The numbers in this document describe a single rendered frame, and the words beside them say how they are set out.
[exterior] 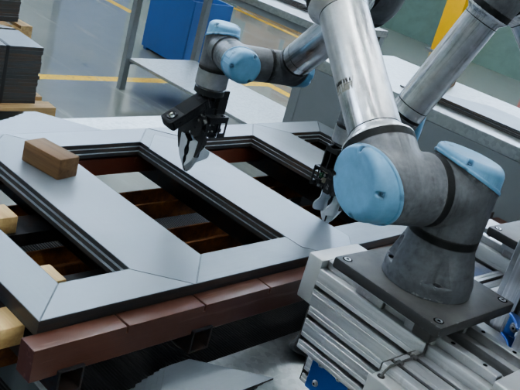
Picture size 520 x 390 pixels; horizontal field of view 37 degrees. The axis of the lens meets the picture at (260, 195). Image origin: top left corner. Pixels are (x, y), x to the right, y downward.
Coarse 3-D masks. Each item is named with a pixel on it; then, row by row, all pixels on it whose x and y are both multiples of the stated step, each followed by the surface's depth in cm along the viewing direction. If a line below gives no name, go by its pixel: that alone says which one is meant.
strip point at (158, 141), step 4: (156, 136) 219; (160, 136) 220; (164, 136) 221; (152, 140) 215; (156, 140) 216; (160, 140) 217; (164, 140) 218; (168, 140) 219; (172, 140) 219; (176, 140) 220; (152, 144) 212; (156, 144) 213; (160, 144) 214; (164, 144) 215; (168, 144) 216; (172, 144) 216; (176, 144) 217; (152, 148) 210; (156, 148) 210
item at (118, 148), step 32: (160, 160) 206; (224, 160) 216; (288, 160) 234; (32, 192) 168; (64, 224) 159; (256, 224) 184; (96, 256) 152; (0, 288) 131; (192, 288) 148; (32, 320) 125; (64, 320) 127
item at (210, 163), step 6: (216, 156) 217; (174, 162) 204; (180, 162) 205; (198, 162) 208; (204, 162) 210; (210, 162) 211; (216, 162) 212; (222, 162) 213; (180, 168) 201; (192, 168) 203; (198, 168) 205; (204, 168) 206; (210, 168) 207; (216, 168) 208; (222, 168) 209; (228, 168) 211; (234, 168) 212
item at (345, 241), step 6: (330, 240) 183; (336, 240) 184; (342, 240) 185; (348, 240) 186; (306, 246) 177; (312, 246) 177; (318, 246) 178; (324, 246) 179; (330, 246) 180; (336, 246) 181
